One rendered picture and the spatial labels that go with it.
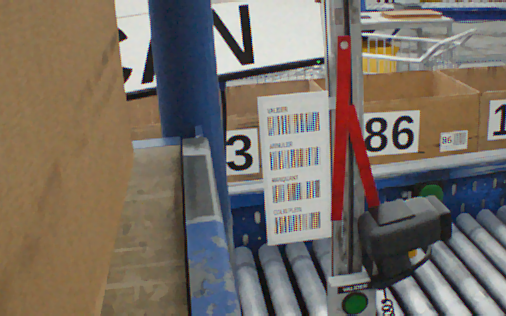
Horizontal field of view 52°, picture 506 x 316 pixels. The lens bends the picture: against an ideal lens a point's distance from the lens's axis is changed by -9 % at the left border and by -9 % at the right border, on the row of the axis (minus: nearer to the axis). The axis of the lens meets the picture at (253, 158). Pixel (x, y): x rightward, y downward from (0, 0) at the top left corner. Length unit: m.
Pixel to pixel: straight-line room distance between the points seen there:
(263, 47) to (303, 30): 0.07
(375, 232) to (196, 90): 0.50
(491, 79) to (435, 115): 0.45
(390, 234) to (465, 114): 0.81
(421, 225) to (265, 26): 0.33
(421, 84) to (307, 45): 0.96
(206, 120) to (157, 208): 0.08
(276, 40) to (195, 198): 0.61
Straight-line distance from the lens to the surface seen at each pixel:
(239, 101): 1.59
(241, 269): 1.26
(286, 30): 0.77
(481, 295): 1.18
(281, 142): 0.69
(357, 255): 0.78
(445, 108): 1.44
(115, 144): 0.18
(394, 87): 1.69
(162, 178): 0.20
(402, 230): 0.71
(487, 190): 1.56
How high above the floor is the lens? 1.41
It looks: 21 degrees down
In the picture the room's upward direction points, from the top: 4 degrees counter-clockwise
